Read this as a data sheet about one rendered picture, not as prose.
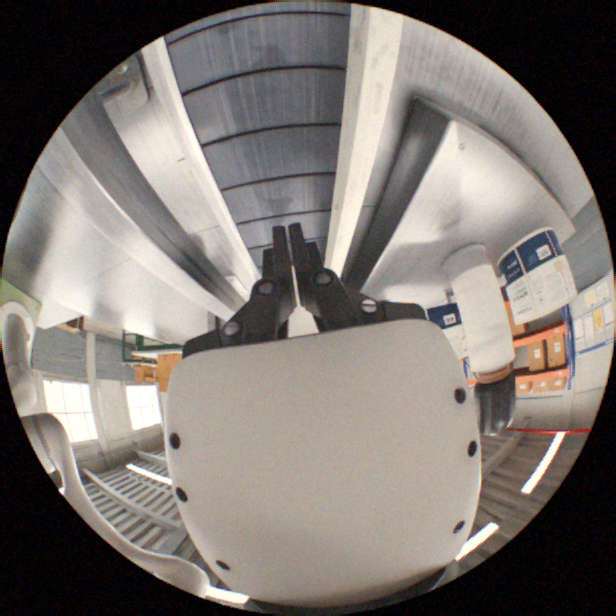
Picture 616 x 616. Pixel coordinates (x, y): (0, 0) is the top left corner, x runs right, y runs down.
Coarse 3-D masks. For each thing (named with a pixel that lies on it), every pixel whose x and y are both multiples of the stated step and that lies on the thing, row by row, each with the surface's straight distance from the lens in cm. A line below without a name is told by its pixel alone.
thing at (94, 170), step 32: (96, 96) 6; (64, 128) 5; (96, 128) 5; (64, 160) 5; (96, 160) 5; (128, 160) 6; (64, 192) 5; (96, 192) 5; (128, 192) 5; (96, 224) 6; (128, 224) 5; (160, 224) 6; (160, 256) 6; (192, 256) 7; (192, 288) 8; (224, 288) 10
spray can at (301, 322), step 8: (296, 288) 21; (296, 296) 21; (296, 312) 20; (304, 312) 20; (296, 320) 20; (304, 320) 20; (312, 320) 21; (296, 328) 20; (304, 328) 20; (312, 328) 20
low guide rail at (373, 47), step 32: (352, 32) 10; (384, 32) 9; (352, 64) 10; (384, 64) 9; (352, 96) 9; (384, 96) 9; (352, 128) 9; (352, 160) 10; (352, 192) 11; (352, 224) 13
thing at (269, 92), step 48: (192, 48) 12; (240, 48) 11; (288, 48) 11; (336, 48) 12; (192, 96) 12; (240, 96) 12; (288, 96) 12; (336, 96) 12; (240, 144) 12; (288, 144) 13; (336, 144) 13; (240, 192) 15; (288, 192) 15; (288, 240) 19
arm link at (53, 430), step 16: (32, 416) 57; (48, 416) 56; (48, 432) 53; (64, 432) 55; (48, 448) 53; (64, 448) 53; (64, 464) 52; (64, 480) 53; (80, 480) 56; (64, 496) 53; (80, 496) 51; (80, 512) 51; (96, 512) 53; (96, 528) 51; (112, 528) 53; (112, 544) 51; (128, 544) 53; (144, 560) 51; (160, 560) 52; (176, 560) 54; (160, 576) 56; (176, 576) 53; (192, 576) 54; (192, 592) 54
